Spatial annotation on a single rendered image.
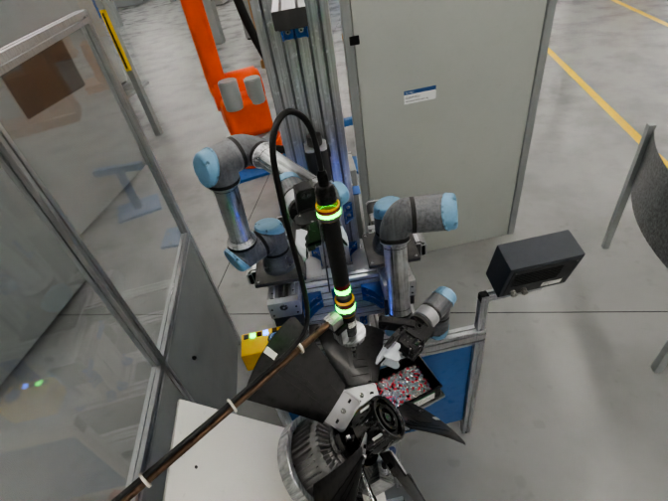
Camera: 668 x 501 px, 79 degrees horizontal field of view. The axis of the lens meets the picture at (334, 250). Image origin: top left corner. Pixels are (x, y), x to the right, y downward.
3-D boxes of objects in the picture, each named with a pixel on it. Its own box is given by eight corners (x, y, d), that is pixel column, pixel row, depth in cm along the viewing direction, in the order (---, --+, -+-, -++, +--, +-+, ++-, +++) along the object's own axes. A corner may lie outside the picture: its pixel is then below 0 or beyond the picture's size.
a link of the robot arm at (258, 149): (253, 146, 149) (351, 210, 127) (229, 159, 144) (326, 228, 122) (249, 118, 141) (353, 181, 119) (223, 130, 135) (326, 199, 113)
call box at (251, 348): (249, 373, 147) (241, 356, 140) (249, 351, 155) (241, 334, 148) (291, 364, 147) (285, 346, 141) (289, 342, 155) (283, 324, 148)
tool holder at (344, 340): (345, 358, 89) (339, 330, 82) (323, 342, 93) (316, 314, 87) (372, 333, 93) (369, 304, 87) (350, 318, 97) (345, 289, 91)
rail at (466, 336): (267, 392, 161) (262, 381, 156) (266, 383, 164) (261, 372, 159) (484, 342, 165) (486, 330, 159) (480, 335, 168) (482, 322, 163)
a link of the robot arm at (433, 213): (400, 200, 174) (410, 195, 120) (435, 197, 172) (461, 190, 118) (402, 228, 175) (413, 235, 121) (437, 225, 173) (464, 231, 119)
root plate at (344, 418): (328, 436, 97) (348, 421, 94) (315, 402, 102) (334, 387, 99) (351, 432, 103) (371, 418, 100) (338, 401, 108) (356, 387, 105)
